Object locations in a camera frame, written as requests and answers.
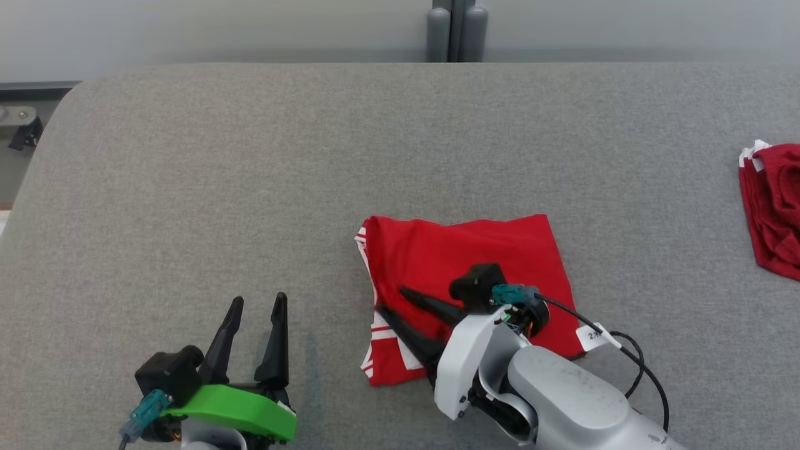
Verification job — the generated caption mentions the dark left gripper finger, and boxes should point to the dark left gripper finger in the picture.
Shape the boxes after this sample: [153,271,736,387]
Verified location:
[199,296,244,385]
[254,292,289,388]

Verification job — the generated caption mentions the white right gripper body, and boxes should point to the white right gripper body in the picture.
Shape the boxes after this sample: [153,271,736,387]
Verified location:
[434,311,532,421]

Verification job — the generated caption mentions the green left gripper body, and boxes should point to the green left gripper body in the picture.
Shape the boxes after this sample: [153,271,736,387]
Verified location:
[161,382,298,444]

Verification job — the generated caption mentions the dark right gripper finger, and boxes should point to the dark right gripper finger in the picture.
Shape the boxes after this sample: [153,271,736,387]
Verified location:
[375,304,446,385]
[399,286,466,327]

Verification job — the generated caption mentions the red basketball jersey white sleeves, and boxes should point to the red basketball jersey white sleeves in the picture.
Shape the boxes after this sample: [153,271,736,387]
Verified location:
[354,214,588,387]

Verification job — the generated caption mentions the red shorts with white stripe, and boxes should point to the red shorts with white stripe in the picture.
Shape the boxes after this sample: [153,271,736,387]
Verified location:
[738,139,800,282]

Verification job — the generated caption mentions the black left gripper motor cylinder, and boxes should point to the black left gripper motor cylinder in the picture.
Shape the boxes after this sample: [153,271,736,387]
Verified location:
[141,412,183,444]

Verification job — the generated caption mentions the black right cable teal plug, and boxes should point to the black right cable teal plug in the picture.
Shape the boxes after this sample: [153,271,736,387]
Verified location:
[492,284,671,432]

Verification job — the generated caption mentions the black cable teal plug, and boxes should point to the black cable teal plug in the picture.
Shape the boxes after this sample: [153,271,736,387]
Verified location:
[492,284,671,432]
[120,389,171,448]

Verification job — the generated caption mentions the black left cable teal plug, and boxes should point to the black left cable teal plug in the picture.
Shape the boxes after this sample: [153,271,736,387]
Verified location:
[120,389,171,448]

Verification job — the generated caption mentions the white right cable label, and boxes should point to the white right cable label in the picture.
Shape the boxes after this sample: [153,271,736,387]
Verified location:
[575,322,623,353]

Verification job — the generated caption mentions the grey wall pillar frame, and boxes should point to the grey wall pillar frame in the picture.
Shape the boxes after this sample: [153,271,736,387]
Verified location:
[426,0,489,63]

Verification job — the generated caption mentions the grey metal bracket with screws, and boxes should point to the grey metal bracket with screws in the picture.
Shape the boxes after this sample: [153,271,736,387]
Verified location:
[0,105,44,152]

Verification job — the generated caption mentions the grey wall base rail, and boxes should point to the grey wall base rail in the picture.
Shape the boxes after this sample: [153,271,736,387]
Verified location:
[0,80,82,101]

